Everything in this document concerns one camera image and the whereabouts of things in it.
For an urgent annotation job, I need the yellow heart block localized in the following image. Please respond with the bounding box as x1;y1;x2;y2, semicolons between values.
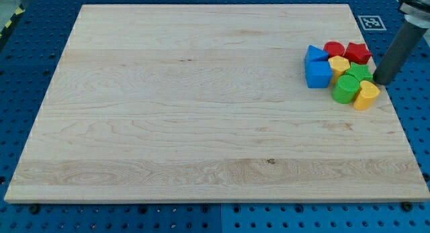
353;80;380;111

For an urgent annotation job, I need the large wooden board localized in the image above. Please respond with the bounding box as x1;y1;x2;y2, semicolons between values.
5;4;429;203

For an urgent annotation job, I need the blue cube block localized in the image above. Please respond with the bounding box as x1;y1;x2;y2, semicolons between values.
305;61;333;89

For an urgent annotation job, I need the blue triangle block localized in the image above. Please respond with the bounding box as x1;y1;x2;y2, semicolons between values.
304;45;329;63

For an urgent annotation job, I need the yellow hexagon block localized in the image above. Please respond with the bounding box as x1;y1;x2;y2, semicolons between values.
328;56;350;85

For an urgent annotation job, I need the green cylinder block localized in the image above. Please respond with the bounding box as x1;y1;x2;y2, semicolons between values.
331;75;359;104

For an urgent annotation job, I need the red cylinder block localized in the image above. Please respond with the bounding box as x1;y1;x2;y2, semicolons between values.
323;41;345;58

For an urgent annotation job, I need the green star block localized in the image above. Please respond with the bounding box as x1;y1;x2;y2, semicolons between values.
345;62;373;82

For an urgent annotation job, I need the red star block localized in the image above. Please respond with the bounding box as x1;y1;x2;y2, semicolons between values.
343;42;372;65

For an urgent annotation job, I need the white fiducial marker tag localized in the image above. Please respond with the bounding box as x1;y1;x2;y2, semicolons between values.
358;15;386;31

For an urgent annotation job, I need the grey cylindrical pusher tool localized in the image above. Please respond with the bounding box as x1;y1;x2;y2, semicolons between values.
373;21;428;85

